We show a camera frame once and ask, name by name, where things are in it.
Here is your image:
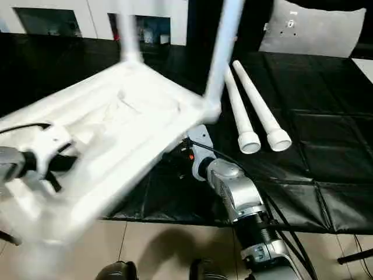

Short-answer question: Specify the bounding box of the white flat board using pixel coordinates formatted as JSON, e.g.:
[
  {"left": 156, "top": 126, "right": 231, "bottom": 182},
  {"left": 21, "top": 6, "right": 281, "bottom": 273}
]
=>
[{"left": 350, "top": 57, "right": 373, "bottom": 80}]

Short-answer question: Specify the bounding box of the white glass-door cabinet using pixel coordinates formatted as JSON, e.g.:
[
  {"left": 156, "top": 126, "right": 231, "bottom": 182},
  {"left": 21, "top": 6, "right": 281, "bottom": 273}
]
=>
[{"left": 0, "top": 0, "right": 189, "bottom": 47}]

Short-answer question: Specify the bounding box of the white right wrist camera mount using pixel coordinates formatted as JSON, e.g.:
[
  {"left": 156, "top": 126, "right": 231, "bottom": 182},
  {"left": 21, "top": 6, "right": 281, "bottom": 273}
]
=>
[{"left": 185, "top": 123, "right": 214, "bottom": 182}]

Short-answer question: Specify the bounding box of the black table mat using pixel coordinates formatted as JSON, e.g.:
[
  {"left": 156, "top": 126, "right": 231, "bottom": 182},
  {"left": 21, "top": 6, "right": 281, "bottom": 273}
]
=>
[{"left": 0, "top": 31, "right": 373, "bottom": 235}]

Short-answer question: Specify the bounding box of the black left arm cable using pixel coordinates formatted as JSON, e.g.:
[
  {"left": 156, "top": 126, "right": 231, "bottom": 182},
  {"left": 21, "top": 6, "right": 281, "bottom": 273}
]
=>
[{"left": 0, "top": 122, "right": 52, "bottom": 135}]

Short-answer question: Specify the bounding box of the dark right robot foot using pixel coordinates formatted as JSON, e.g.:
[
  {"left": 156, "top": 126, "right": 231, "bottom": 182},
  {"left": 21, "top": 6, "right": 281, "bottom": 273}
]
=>
[{"left": 188, "top": 258, "right": 231, "bottom": 280}]

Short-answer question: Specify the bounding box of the grey cushion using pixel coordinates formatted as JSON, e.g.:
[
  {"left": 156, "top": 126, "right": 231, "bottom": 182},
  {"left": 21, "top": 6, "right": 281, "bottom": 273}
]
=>
[{"left": 258, "top": 0, "right": 367, "bottom": 59}]

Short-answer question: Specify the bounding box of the dark robot foot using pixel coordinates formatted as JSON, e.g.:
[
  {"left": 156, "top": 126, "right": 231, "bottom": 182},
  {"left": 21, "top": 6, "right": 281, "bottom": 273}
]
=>
[
  {"left": 95, "top": 260, "right": 140, "bottom": 280},
  {"left": 188, "top": 258, "right": 231, "bottom": 280}
]

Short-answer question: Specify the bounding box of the white plastic table top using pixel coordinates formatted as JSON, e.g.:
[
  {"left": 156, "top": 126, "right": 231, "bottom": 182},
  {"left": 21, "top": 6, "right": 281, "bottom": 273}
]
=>
[{"left": 0, "top": 59, "right": 223, "bottom": 244}]

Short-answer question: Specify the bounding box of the dark left robot foot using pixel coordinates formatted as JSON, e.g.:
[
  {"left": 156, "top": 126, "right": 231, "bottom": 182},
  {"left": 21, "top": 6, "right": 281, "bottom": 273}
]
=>
[{"left": 95, "top": 260, "right": 140, "bottom": 280}]

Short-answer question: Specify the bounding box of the black cabinet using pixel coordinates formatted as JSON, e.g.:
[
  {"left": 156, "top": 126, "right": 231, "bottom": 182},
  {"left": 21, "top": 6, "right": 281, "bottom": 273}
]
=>
[{"left": 186, "top": 0, "right": 275, "bottom": 54}]

